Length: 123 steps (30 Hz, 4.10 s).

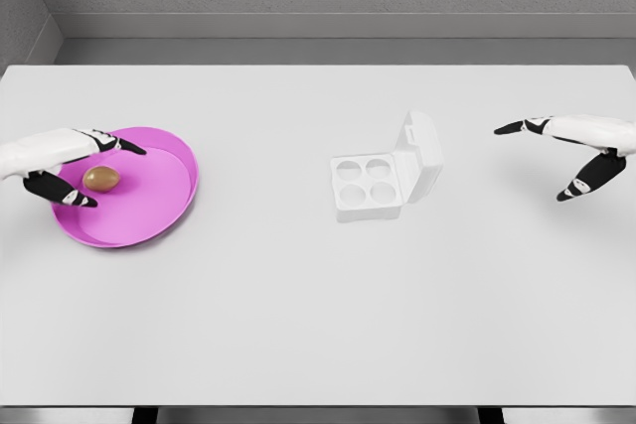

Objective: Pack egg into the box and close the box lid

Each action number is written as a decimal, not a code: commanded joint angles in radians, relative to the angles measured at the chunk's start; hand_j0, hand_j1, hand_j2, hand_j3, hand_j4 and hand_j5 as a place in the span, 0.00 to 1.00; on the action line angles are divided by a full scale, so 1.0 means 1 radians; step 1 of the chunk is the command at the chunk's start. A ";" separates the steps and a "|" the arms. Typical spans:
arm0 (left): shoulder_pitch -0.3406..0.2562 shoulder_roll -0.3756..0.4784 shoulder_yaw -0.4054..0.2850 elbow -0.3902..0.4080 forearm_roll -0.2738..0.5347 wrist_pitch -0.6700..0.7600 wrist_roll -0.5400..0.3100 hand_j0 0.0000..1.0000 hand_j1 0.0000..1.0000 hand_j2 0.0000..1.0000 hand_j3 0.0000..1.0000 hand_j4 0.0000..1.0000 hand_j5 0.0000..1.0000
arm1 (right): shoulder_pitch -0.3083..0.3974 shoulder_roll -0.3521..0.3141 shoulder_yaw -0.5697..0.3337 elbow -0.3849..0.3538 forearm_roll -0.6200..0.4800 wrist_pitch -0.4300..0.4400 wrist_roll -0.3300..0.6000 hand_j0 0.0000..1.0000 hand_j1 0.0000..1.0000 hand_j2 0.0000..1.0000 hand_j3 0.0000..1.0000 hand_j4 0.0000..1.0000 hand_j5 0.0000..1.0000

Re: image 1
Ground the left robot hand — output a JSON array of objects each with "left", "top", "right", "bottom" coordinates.
[{"left": 0, "top": 127, "right": 148, "bottom": 210}]

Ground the pink round plate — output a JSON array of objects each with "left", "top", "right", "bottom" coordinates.
[{"left": 51, "top": 126, "right": 201, "bottom": 249}]

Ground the white egg box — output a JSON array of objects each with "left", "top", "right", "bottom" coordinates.
[{"left": 330, "top": 110, "right": 444, "bottom": 224}]

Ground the brown egg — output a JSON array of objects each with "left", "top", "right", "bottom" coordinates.
[{"left": 82, "top": 165, "right": 121, "bottom": 194}]

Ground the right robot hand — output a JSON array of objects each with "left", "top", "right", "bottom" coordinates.
[{"left": 493, "top": 115, "right": 636, "bottom": 204}]

